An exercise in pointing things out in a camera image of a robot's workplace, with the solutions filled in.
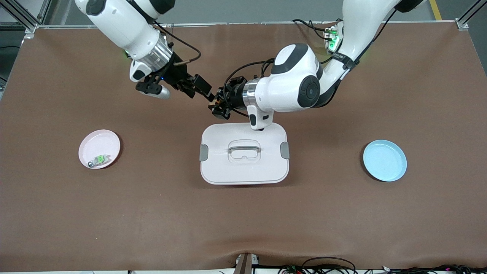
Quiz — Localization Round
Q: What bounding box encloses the white lidded storage box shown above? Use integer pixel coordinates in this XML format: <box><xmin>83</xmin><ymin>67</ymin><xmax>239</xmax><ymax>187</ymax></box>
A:
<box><xmin>199</xmin><ymin>122</ymin><xmax>290</xmax><ymax>185</ymax></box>

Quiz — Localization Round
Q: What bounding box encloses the pink round plate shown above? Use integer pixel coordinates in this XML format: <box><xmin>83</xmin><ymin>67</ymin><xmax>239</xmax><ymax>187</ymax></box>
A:
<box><xmin>78</xmin><ymin>129</ymin><xmax>121</xmax><ymax>169</ymax></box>

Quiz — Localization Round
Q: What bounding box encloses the brown table mat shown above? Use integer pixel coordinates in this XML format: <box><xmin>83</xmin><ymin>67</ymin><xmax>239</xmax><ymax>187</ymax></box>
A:
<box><xmin>0</xmin><ymin>21</ymin><xmax>487</xmax><ymax>272</ymax></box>

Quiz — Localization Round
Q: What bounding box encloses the light blue round plate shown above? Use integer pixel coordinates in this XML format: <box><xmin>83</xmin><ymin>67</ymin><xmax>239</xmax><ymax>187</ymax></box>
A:
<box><xmin>363</xmin><ymin>139</ymin><xmax>407</xmax><ymax>182</ymax></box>

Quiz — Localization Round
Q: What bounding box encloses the grey box lid handle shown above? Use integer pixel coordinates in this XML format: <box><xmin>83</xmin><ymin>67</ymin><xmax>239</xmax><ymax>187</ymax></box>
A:
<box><xmin>228</xmin><ymin>145</ymin><xmax>261</xmax><ymax>154</ymax></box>

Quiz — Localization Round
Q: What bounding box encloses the black left arm base cable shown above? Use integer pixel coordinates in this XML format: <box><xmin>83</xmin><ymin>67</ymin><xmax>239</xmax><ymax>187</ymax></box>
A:
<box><xmin>291</xmin><ymin>18</ymin><xmax>331</xmax><ymax>40</ymax></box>

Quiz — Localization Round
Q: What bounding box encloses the green switch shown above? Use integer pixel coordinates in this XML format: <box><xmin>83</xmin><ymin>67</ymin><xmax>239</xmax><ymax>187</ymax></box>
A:
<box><xmin>88</xmin><ymin>154</ymin><xmax>111</xmax><ymax>168</ymax></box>

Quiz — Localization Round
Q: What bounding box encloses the metal table edge bracket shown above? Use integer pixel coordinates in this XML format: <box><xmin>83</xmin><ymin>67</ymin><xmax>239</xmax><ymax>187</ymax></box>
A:
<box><xmin>233</xmin><ymin>252</ymin><xmax>260</xmax><ymax>274</ymax></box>

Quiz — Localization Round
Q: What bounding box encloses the aluminium frame post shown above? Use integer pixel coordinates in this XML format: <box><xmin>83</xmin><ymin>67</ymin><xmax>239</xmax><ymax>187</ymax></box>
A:
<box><xmin>0</xmin><ymin>0</ymin><xmax>52</xmax><ymax>33</ymax></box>
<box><xmin>457</xmin><ymin>0</ymin><xmax>487</xmax><ymax>30</ymax></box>

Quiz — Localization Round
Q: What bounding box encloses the black looped cable bundle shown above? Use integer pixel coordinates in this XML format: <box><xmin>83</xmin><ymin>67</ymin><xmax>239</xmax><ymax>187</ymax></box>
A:
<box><xmin>277</xmin><ymin>256</ymin><xmax>358</xmax><ymax>274</ymax></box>

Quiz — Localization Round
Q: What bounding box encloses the black flat cable bundle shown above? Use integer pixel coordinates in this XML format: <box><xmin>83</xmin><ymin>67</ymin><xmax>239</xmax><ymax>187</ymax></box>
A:
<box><xmin>380</xmin><ymin>264</ymin><xmax>487</xmax><ymax>274</ymax></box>

